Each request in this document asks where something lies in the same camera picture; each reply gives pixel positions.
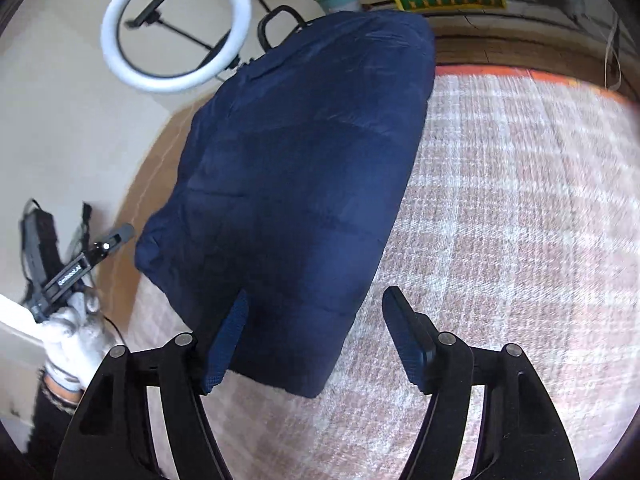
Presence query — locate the person's left hand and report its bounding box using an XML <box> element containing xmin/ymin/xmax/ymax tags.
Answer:
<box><xmin>40</xmin><ymin>287</ymin><xmax>126</xmax><ymax>394</ymax></box>

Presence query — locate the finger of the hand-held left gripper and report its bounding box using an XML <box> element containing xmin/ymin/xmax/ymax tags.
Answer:
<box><xmin>90</xmin><ymin>224</ymin><xmax>137</xmax><ymax>264</ymax></box>

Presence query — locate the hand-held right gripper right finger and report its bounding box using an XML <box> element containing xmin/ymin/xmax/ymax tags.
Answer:
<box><xmin>382</xmin><ymin>286</ymin><xmax>581</xmax><ymax>480</ymax></box>

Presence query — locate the black phone holder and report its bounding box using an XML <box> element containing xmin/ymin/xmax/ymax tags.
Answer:
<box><xmin>124</xmin><ymin>0</ymin><xmax>169</xmax><ymax>29</ymax></box>

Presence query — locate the black strapped object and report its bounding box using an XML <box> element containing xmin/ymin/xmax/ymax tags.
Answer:
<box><xmin>19</xmin><ymin>199</ymin><xmax>95</xmax><ymax>303</ymax></box>

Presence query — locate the black floor cable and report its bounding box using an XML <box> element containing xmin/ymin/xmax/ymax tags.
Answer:
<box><xmin>101</xmin><ymin>312</ymin><xmax>126</xmax><ymax>348</ymax></box>

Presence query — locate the pink checked blanket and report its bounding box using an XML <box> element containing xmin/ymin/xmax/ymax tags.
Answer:
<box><xmin>140</xmin><ymin>65</ymin><xmax>640</xmax><ymax>480</ymax></box>

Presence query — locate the navy puffer jacket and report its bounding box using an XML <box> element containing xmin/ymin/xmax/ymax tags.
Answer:
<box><xmin>135</xmin><ymin>10</ymin><xmax>437</xmax><ymax>400</ymax></box>

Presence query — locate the white ring light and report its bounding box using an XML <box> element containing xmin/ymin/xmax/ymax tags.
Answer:
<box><xmin>100</xmin><ymin>0</ymin><xmax>254</xmax><ymax>94</ymax></box>

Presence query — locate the person's left forearm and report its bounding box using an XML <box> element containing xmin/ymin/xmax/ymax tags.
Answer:
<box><xmin>30</xmin><ymin>367</ymin><xmax>86</xmax><ymax>461</ymax></box>

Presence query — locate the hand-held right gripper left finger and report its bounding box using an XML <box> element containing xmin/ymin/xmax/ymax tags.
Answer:
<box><xmin>52</xmin><ymin>287</ymin><xmax>251</xmax><ymax>480</ymax></box>

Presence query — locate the white cable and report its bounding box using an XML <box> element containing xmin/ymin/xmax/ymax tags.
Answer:
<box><xmin>603</xmin><ymin>22</ymin><xmax>622</xmax><ymax>92</ymax></box>

